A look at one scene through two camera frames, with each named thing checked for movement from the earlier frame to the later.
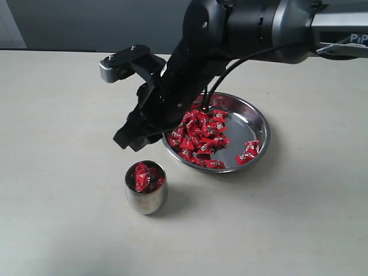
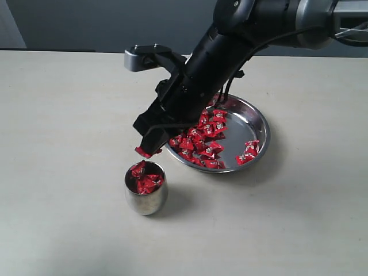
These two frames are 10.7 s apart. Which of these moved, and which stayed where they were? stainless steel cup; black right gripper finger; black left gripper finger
Moved: black right gripper finger; black left gripper finger
Stayed: stainless steel cup
